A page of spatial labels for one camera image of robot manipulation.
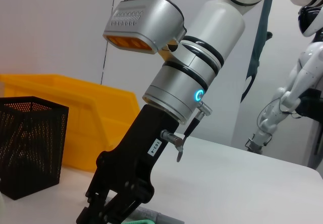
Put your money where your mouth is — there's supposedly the black mesh pen holder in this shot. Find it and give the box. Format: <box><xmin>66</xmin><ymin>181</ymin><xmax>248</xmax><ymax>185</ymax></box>
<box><xmin>0</xmin><ymin>96</ymin><xmax>69</xmax><ymax>201</ymax></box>

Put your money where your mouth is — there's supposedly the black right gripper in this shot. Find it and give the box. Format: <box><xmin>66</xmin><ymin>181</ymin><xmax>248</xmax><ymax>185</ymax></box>
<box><xmin>75</xmin><ymin>104</ymin><xmax>180</xmax><ymax>224</ymax></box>

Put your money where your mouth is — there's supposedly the white humanoid robot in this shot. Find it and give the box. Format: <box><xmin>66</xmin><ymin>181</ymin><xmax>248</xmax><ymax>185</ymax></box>
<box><xmin>244</xmin><ymin>6</ymin><xmax>323</xmax><ymax>156</ymax></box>

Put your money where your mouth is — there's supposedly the yellow plastic bin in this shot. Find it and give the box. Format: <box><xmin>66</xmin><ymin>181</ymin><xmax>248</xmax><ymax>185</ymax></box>
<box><xmin>0</xmin><ymin>74</ymin><xmax>141</xmax><ymax>172</ymax></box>

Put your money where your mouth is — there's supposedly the grey marker pen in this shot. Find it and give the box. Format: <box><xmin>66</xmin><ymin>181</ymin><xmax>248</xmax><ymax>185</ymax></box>
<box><xmin>136</xmin><ymin>207</ymin><xmax>185</xmax><ymax>224</ymax></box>

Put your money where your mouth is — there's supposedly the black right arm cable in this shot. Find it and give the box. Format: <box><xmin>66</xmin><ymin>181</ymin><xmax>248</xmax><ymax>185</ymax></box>
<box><xmin>160</xmin><ymin>100</ymin><xmax>214</xmax><ymax>163</ymax></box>

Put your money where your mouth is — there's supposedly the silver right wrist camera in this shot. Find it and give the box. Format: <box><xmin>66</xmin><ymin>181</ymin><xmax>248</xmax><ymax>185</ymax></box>
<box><xmin>102</xmin><ymin>0</ymin><xmax>188</xmax><ymax>55</ymax></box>

